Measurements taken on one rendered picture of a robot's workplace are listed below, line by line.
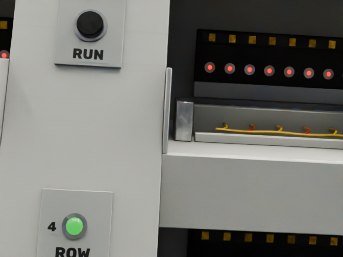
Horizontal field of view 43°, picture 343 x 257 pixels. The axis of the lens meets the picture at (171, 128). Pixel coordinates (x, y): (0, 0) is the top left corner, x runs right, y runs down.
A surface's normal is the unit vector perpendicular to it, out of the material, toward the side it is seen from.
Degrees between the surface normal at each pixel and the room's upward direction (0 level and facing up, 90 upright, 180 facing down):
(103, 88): 90
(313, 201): 106
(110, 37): 90
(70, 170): 90
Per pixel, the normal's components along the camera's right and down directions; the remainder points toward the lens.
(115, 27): 0.04, -0.15
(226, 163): 0.03, 0.13
